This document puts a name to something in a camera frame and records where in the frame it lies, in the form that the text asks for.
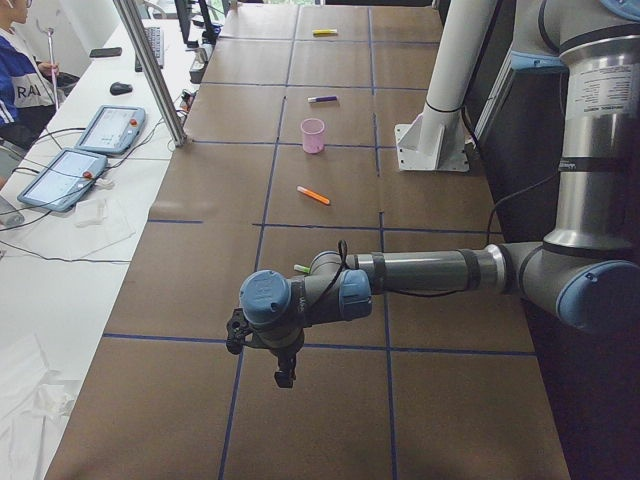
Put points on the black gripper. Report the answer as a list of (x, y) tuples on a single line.
[(283, 358)]

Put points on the green highlighter pen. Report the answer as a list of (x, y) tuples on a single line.
[(301, 269)]

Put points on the orange highlighter pen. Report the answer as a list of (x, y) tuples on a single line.
[(313, 195)]

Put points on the purple highlighter pen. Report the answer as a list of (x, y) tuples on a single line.
[(322, 99)]

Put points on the yellow highlighter pen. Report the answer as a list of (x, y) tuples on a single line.
[(324, 32)]

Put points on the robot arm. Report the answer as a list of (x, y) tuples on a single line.
[(581, 271)]

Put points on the crumpled white tissue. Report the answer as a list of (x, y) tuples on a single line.
[(55, 400)]

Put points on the white plastic wrapper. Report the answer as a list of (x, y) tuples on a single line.
[(90, 212)]

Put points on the near blue teach pendant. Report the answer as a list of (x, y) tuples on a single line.
[(64, 181)]

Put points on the blue teach pendant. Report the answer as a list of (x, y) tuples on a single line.
[(64, 181), (112, 130)]

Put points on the far blue teach pendant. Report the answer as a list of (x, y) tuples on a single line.
[(112, 130)]

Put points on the black computer mouse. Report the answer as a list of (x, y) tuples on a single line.
[(119, 88)]

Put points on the black keyboard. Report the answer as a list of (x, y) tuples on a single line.
[(155, 38)]

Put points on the black smartphone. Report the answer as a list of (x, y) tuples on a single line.
[(108, 52)]

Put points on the seated person blue jacket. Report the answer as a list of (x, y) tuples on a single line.
[(30, 89)]

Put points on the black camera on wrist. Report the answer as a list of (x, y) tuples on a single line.
[(238, 329)]

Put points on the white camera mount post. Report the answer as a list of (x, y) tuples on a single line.
[(435, 140)]

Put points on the aluminium frame post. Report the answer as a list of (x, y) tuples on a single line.
[(128, 13)]

